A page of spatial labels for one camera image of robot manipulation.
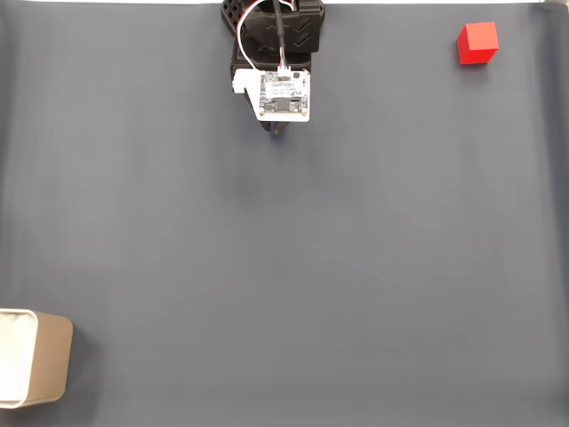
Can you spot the beige box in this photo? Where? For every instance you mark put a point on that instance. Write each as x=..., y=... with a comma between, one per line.
x=51, y=360

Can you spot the dark grey table mat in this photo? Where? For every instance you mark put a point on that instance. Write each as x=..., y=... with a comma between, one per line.
x=311, y=267

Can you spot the white wrist camera board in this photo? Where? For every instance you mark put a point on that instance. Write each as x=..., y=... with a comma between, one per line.
x=284, y=95

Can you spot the white padding paper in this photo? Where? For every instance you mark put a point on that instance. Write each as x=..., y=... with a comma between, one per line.
x=13, y=356

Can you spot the red cube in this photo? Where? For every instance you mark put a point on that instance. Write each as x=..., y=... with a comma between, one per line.
x=478, y=42

